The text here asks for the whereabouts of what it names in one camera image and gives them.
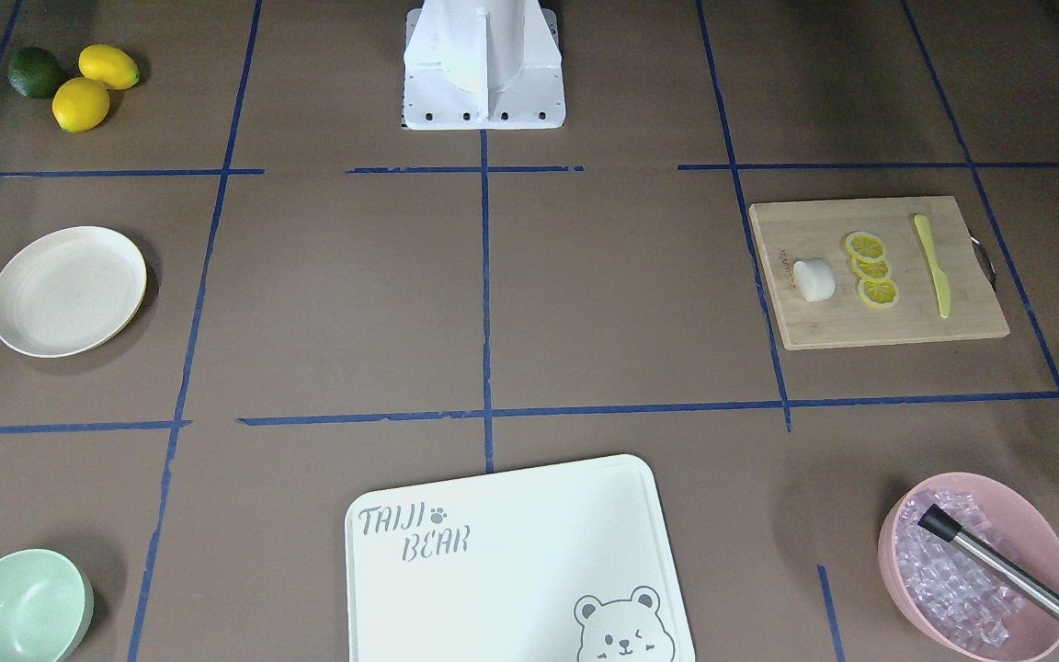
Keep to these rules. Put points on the mint green bowl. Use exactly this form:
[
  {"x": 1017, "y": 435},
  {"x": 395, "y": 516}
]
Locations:
[{"x": 46, "y": 606}]

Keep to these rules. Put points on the green lime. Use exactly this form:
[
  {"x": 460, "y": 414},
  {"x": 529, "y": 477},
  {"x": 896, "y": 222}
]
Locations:
[{"x": 35, "y": 73}]

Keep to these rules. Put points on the yellow lemon lower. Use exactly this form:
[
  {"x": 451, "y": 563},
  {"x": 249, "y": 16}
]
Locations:
[{"x": 80, "y": 104}]

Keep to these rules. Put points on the yellow lemon upper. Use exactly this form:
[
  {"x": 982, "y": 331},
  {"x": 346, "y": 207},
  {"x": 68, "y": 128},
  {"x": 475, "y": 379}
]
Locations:
[{"x": 113, "y": 67}]

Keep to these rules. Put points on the white bear tray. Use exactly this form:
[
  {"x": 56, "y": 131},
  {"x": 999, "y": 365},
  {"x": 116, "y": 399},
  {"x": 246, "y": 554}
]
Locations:
[{"x": 567, "y": 562}]

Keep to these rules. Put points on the bamboo cutting board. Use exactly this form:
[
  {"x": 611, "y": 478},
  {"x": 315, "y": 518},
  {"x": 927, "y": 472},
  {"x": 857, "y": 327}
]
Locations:
[{"x": 789, "y": 231}]

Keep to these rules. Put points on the pink bowl with ice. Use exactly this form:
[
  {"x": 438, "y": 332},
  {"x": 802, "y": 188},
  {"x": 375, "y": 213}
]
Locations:
[{"x": 1029, "y": 541}]

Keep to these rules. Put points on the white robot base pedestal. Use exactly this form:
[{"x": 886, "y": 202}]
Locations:
[{"x": 482, "y": 65}]

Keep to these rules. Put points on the yellow lemon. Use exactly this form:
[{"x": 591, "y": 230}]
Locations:
[
  {"x": 113, "y": 67},
  {"x": 80, "y": 104}
]

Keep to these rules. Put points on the lemon slice middle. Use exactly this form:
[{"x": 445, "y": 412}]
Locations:
[{"x": 872, "y": 271}]

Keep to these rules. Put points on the lemon slice bottom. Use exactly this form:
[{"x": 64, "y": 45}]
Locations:
[{"x": 879, "y": 294}]

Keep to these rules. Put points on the cream round plate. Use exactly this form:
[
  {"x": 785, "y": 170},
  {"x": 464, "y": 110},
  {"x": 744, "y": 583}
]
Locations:
[{"x": 70, "y": 291}]

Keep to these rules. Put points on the yellow plastic knife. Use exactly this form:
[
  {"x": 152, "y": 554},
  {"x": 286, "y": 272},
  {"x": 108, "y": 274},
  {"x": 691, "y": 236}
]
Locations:
[{"x": 940, "y": 281}]

